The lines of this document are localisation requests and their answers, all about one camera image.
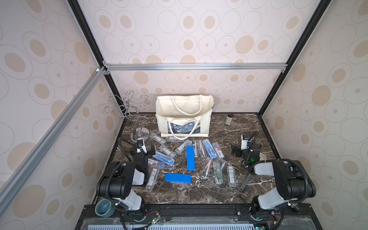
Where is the blue compass clear case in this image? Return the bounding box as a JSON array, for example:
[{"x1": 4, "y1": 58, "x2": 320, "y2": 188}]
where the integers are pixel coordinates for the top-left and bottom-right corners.
[{"x1": 203, "y1": 139, "x2": 217, "y2": 159}]

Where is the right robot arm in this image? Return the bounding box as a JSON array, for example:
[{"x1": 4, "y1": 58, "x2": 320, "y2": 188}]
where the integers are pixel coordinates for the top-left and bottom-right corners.
[{"x1": 232, "y1": 132, "x2": 317, "y2": 213}]

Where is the clear compass case right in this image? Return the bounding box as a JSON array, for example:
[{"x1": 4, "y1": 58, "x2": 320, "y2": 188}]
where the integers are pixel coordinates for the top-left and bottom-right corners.
[{"x1": 227, "y1": 165, "x2": 237, "y2": 189}]

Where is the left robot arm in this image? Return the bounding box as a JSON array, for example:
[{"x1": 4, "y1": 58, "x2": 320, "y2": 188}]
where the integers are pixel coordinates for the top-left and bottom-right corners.
[{"x1": 96, "y1": 138, "x2": 156, "y2": 217}]

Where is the silver aluminium left rail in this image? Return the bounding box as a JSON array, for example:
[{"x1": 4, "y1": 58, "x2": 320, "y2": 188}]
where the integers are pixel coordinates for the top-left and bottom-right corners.
[{"x1": 1, "y1": 66, "x2": 107, "y2": 215}]

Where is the chrome wire cup rack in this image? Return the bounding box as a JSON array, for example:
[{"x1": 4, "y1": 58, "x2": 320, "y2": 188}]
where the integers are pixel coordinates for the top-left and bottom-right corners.
[{"x1": 104, "y1": 91, "x2": 150, "y2": 142}]

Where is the red label clear case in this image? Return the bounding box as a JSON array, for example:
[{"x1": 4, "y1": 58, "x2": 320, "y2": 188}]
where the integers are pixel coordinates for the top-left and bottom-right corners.
[{"x1": 212, "y1": 142, "x2": 225, "y2": 159}]

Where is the blue compass case flat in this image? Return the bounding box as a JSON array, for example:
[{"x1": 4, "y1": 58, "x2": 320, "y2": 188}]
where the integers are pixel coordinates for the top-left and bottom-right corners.
[{"x1": 165, "y1": 173, "x2": 192, "y2": 184}]

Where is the green compass clear case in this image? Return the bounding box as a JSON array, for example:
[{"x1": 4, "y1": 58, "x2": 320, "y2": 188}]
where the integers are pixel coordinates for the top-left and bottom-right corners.
[{"x1": 213, "y1": 162, "x2": 223, "y2": 185}]

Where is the silver aluminium crossbar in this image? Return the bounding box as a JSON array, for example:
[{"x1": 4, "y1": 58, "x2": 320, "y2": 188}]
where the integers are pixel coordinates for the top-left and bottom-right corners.
[{"x1": 106, "y1": 62, "x2": 288, "y2": 71}]

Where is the cream canvas tote bag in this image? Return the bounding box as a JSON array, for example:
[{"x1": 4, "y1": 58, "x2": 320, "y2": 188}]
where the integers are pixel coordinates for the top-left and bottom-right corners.
[{"x1": 156, "y1": 94, "x2": 214, "y2": 140}]

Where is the pink compass clear case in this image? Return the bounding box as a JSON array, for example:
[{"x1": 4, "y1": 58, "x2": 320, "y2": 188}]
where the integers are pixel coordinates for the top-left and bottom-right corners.
[{"x1": 201, "y1": 159, "x2": 213, "y2": 179}]

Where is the small grey cylinder bottle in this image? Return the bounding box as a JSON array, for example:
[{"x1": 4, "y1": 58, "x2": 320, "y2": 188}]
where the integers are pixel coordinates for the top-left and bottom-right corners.
[{"x1": 225, "y1": 113, "x2": 233, "y2": 126}]

